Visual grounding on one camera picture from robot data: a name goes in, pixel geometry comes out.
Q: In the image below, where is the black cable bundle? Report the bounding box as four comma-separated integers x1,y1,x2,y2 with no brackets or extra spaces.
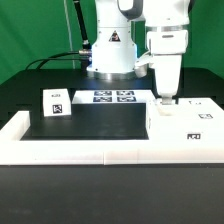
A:
25,49,93,70

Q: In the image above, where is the white U-shaped fence frame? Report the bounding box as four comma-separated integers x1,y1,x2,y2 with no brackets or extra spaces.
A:
0,111,224,165

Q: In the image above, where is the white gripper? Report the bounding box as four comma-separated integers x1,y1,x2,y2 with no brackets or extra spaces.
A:
147,26,188,105

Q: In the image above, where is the black corrugated hose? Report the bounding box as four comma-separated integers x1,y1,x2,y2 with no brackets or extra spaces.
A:
73,0,92,51

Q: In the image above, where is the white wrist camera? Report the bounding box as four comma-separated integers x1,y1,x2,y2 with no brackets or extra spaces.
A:
134,51,155,78

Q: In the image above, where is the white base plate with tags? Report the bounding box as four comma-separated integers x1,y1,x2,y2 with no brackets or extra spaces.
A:
72,90,155,104

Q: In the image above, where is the white cabinet body box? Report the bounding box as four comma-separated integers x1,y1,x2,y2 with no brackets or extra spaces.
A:
146,99,224,149

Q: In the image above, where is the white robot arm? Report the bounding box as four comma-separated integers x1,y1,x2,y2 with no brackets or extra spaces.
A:
87,0,190,104

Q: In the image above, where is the white tagged cabinet top block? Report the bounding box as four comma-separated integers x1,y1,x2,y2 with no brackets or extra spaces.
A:
43,89,71,117

